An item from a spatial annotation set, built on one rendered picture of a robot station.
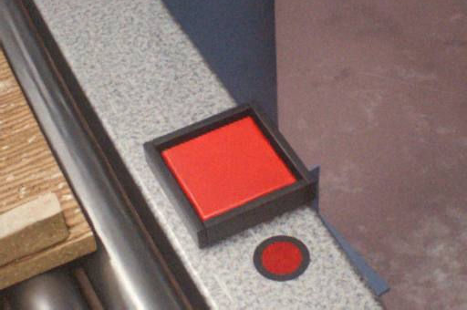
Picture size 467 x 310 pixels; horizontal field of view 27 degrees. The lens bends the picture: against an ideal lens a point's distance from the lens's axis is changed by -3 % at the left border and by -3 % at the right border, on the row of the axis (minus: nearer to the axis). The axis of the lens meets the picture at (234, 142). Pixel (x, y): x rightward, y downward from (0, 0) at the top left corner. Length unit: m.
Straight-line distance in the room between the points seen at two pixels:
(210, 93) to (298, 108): 1.27
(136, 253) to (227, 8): 0.62
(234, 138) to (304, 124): 1.29
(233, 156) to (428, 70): 1.43
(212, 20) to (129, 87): 0.50
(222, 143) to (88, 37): 0.15
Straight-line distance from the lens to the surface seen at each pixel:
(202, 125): 0.60
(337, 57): 2.01
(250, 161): 0.58
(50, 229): 0.54
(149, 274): 0.55
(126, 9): 0.71
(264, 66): 1.24
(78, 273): 0.61
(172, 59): 0.67
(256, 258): 0.55
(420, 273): 1.67
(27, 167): 0.59
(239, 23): 1.16
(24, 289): 0.56
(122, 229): 0.57
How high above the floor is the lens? 1.37
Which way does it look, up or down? 48 degrees down
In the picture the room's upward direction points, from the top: 4 degrees counter-clockwise
